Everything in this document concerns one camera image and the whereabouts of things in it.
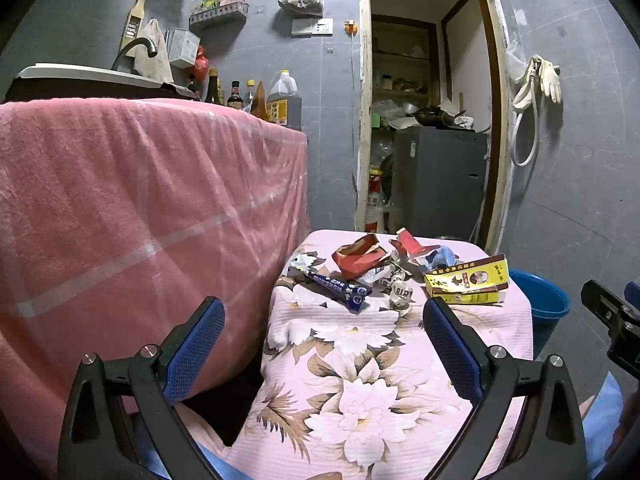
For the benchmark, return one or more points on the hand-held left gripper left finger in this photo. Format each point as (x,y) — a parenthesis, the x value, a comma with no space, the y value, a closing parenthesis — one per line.
(195,345)

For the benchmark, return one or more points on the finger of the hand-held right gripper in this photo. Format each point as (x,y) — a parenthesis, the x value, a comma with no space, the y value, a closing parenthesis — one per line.
(607,305)
(634,292)

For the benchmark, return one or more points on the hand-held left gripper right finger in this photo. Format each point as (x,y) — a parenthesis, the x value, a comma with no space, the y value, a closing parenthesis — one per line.
(450,350)

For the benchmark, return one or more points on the blue plastic basin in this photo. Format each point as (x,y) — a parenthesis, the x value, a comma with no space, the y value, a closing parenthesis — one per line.
(542,300)

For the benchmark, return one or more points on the yellow and red box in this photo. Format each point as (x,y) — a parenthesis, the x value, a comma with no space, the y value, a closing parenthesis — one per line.
(465,280)

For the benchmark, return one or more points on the white printed wrapper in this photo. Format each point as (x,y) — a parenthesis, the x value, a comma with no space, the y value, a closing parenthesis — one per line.
(400,292)

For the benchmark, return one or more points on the blue plastic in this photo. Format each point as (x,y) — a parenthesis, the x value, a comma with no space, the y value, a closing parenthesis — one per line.
(444,256)

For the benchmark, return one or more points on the grey white wrapper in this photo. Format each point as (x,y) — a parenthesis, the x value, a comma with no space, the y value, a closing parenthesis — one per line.
(376,274)

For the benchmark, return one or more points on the red and white carton piece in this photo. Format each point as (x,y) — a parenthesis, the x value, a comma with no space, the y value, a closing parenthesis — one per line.
(412,245)

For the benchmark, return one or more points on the dark blue snack wrapper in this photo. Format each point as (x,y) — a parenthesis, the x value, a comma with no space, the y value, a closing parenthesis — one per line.
(335,285)

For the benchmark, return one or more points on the person's right forearm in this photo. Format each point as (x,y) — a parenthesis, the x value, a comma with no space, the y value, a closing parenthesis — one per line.
(631,425)

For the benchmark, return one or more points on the pink floral cloth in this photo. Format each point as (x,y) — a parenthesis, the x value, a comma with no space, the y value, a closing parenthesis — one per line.
(360,370)

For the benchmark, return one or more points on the pink checked blanket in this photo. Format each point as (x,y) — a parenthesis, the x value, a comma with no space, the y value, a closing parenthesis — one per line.
(125,210)

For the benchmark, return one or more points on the white sack red print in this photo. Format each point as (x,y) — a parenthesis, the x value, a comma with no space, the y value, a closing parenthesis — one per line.
(375,200)

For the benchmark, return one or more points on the grey refrigerator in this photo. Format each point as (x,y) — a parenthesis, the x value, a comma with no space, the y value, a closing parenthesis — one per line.
(440,180)

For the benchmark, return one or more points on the cream rubber glove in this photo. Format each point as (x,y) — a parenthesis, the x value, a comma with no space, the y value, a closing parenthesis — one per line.
(551,80)

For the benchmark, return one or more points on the black wok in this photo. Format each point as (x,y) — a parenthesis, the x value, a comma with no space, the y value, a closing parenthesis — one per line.
(432,117)

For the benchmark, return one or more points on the orange seasoning bag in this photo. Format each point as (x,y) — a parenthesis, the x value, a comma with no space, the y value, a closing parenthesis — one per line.
(259,105)

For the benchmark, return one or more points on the dark bottle red label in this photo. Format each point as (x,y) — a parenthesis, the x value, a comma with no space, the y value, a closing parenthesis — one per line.
(235,96)

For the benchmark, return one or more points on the yellow cap bottle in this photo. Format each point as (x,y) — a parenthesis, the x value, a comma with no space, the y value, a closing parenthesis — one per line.
(249,92)

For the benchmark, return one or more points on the large cooking oil jug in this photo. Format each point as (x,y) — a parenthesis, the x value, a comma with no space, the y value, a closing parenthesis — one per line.
(285,102)

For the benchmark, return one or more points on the red plastic bag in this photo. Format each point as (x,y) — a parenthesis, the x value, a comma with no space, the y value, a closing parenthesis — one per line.
(201,62)

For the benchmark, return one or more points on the beige rag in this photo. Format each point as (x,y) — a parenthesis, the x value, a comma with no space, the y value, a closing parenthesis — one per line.
(152,55)

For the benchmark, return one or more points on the wooden shelf unit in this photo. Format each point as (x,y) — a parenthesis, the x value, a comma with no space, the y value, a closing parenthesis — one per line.
(400,54)

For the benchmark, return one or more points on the dark curved faucet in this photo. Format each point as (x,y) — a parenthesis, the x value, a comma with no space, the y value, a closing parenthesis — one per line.
(142,42)

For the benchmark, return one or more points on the wooden grater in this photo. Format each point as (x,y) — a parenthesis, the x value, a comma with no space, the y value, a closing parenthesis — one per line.
(135,20)

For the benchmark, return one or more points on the wooden door frame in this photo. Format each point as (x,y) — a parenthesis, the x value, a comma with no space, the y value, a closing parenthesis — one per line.
(362,110)

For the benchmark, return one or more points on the white wall box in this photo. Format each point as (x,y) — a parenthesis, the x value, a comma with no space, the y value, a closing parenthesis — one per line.
(184,47)

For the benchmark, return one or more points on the grey wall shelf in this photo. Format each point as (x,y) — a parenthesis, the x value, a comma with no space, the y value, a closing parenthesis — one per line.
(220,17)

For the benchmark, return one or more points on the orange wall hook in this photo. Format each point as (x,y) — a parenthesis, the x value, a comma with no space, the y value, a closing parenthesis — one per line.
(350,26)

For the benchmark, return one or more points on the wall switch and socket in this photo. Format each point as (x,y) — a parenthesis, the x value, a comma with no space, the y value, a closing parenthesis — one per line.
(312,27)

